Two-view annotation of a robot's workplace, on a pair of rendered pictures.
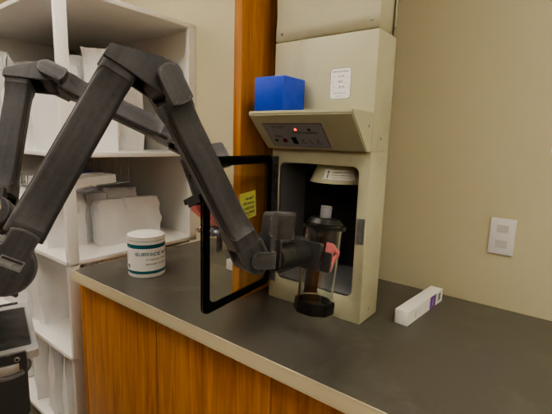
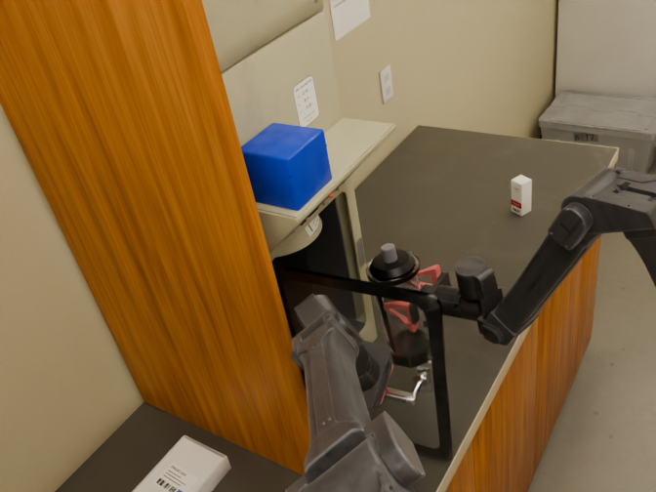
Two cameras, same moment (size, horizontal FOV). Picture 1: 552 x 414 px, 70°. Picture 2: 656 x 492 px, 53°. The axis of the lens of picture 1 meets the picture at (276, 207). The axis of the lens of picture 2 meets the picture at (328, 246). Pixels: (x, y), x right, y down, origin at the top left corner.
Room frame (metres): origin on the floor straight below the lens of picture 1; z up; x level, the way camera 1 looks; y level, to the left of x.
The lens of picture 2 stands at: (1.07, 0.91, 2.03)
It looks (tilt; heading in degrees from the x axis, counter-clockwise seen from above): 35 degrees down; 272
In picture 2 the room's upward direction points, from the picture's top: 11 degrees counter-clockwise
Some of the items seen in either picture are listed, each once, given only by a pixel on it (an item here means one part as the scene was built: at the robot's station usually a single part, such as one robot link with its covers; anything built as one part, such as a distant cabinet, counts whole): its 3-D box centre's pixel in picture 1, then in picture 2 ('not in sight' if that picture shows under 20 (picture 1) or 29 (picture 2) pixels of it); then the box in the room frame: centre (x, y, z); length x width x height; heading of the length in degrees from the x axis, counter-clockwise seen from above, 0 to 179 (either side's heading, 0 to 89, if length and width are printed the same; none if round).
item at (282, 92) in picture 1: (279, 95); (285, 165); (1.13, 0.00, 1.56); 0.10 x 0.10 x 0.09; 53
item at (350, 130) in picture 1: (306, 131); (327, 186); (1.07, -0.08, 1.46); 0.32 x 0.12 x 0.10; 53
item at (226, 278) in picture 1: (239, 228); (363, 367); (1.07, 0.10, 1.19); 0.30 x 0.01 x 0.40; 148
